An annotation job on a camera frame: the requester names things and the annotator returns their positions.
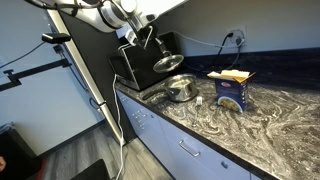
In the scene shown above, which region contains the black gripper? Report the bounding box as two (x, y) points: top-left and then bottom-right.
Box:
(128, 14), (171, 57)

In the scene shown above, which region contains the glass pot lid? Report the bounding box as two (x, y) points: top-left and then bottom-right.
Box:
(153, 55), (184, 73)

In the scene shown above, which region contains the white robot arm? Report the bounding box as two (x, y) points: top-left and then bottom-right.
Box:
(25, 0), (188, 49)

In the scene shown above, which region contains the stainless steel microwave oven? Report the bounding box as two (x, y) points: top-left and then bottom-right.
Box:
(109, 40), (177, 91)

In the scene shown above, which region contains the silver metal fork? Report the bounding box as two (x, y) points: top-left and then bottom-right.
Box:
(192, 96), (203, 127)

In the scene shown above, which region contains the blue open food box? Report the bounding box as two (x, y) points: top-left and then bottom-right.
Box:
(208, 69), (254, 113)

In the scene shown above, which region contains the white power cable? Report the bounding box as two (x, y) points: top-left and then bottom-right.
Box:
(169, 30), (234, 49)

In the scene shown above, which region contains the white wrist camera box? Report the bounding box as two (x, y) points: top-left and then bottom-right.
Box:
(125, 29), (137, 46)

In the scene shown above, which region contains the steel saucepan with black handle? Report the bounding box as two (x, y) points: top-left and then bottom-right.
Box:
(142, 73), (199, 102)

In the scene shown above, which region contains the white hanging cable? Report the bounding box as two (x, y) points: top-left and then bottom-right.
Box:
(112, 73), (126, 180)

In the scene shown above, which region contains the silver cabinet handle pair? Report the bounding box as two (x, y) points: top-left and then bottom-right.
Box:
(133, 110), (146, 129)

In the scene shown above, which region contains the black power cable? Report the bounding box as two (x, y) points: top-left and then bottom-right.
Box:
(186, 31), (244, 73)

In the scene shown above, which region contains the white wall power outlet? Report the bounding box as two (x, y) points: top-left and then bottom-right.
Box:
(227, 25), (247, 48)

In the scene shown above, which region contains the black camera on stand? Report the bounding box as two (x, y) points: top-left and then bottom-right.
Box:
(0, 33), (71, 91)

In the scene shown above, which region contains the silver drawer handle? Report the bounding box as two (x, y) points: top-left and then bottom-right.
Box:
(179, 140), (200, 157)

